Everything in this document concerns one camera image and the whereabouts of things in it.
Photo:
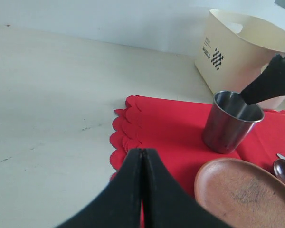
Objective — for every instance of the silver table knife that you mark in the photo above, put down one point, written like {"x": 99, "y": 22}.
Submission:
{"x": 280, "y": 156}

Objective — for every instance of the stainless steel cup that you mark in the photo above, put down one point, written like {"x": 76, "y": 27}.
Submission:
{"x": 229, "y": 121}

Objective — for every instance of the red scalloped cloth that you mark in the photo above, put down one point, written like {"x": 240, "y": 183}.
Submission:
{"x": 174, "y": 129}

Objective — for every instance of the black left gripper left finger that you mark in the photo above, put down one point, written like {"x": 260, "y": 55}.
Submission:
{"x": 119, "y": 204}

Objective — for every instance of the brown wooden plate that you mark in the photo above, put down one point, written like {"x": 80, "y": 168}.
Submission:
{"x": 241, "y": 194}

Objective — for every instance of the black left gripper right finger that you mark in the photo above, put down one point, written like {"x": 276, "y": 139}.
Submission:
{"x": 165, "y": 202}

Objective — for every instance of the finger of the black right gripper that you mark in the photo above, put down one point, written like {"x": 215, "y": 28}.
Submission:
{"x": 269, "y": 84}

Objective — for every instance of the cream plastic bin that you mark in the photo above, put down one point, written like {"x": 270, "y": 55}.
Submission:
{"x": 236, "y": 48}

